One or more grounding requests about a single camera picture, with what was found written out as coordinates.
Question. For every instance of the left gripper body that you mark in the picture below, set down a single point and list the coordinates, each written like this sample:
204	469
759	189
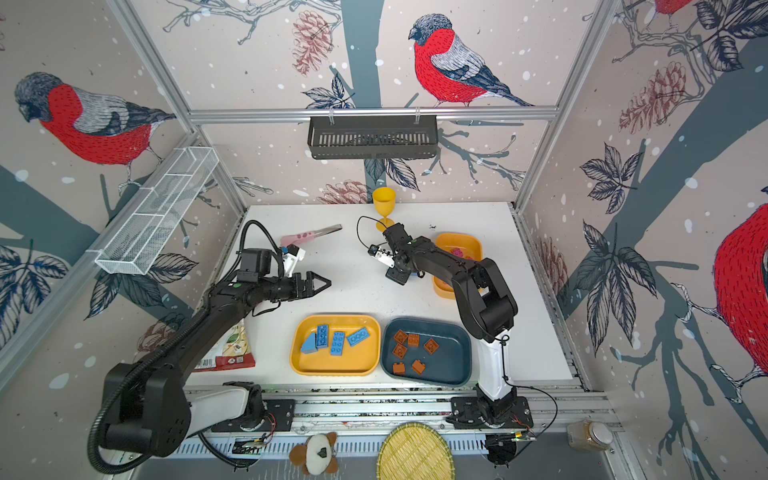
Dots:
286	288

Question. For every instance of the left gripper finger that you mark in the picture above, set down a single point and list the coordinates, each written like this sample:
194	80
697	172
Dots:
316	280
308	290

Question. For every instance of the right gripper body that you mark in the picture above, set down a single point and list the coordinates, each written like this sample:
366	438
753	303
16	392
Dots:
398	271

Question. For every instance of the blue lego brick long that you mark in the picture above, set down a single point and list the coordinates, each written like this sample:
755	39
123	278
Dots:
322	336

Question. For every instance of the blue lego brick slanted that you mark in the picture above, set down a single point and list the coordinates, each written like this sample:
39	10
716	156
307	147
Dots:
309	346

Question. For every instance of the blue lego brick underside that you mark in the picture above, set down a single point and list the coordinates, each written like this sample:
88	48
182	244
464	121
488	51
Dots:
358	336

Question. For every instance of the brown lego brick top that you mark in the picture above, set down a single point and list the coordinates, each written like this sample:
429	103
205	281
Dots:
418	366

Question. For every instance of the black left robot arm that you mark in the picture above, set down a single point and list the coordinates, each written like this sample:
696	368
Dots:
144	410

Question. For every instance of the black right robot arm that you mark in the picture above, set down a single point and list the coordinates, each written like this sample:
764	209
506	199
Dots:
486	309

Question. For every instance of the yellow tray right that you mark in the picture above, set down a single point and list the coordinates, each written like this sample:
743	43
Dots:
448	241

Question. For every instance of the yellow tray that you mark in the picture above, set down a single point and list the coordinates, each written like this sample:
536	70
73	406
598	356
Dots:
448	241
360	360

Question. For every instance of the yellow plastic goblet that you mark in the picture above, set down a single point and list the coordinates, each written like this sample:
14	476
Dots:
384	199

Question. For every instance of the red snack bag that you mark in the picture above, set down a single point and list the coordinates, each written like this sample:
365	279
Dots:
231	352

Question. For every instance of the yellow tray front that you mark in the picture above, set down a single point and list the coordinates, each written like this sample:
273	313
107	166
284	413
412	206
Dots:
360	360

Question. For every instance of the dark teal tray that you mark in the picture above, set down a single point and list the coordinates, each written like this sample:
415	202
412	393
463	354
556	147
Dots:
450	366

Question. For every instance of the black hanging basket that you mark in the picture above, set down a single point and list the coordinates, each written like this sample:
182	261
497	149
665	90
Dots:
373	137

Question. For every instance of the aluminium crossbar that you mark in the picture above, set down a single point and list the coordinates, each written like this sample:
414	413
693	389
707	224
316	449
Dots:
252	116

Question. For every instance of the plush toy dog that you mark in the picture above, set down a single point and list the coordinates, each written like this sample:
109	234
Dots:
317	455

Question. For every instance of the woven bamboo plate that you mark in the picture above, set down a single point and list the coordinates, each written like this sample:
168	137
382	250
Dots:
415	451

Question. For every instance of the glass jar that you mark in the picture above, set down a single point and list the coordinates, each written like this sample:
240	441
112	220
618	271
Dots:
588	435

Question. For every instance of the white wire mesh basket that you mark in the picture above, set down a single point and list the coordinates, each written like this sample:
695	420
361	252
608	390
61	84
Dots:
143	235

